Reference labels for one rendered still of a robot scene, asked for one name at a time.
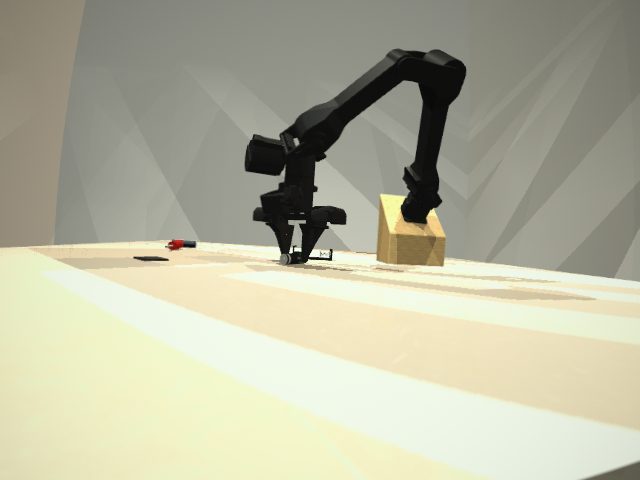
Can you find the red screwdriver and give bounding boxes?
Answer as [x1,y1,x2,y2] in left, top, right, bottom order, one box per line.
[165,240,184,251]

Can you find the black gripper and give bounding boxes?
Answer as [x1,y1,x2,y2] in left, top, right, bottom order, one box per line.
[253,177,347,262]

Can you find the black and green battery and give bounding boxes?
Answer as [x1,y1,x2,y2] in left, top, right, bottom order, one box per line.
[279,253,308,265]

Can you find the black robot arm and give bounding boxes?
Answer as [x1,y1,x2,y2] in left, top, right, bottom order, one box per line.
[245,48,466,224]

